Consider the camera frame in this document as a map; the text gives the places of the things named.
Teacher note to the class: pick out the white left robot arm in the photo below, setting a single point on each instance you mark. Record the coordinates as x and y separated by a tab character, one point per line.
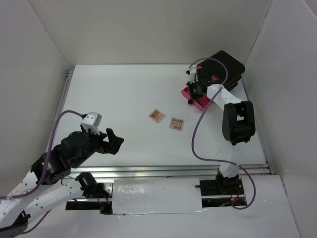
34	196

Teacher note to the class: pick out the clear nine-pan eyeshadow palette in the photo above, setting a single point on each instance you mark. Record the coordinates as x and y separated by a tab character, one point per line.
176	123

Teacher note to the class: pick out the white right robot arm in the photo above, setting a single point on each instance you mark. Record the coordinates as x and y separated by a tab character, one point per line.
238	124

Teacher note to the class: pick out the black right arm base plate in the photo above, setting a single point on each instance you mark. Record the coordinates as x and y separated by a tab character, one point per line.
211	189

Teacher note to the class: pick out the pink bottom drawer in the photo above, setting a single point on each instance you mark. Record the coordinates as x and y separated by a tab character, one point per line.
200	103

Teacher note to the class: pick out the white taped cover panel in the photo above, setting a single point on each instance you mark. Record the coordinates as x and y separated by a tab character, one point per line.
156	196

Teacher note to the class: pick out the black drawer organizer cabinet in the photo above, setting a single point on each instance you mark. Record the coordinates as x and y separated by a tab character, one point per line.
234	67

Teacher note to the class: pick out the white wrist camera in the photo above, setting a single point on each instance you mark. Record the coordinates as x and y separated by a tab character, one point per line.
90	123
191	70

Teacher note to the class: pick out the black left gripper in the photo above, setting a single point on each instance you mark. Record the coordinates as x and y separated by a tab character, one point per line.
113	146

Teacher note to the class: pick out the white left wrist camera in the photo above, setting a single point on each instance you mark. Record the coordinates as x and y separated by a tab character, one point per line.
90	123

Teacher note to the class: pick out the square brown eyeshadow palette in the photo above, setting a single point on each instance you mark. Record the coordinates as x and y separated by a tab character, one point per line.
156	115

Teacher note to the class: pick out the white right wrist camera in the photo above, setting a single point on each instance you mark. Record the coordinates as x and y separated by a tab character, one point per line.
191	70

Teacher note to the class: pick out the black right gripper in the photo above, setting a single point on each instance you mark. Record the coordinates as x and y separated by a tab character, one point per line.
191	85

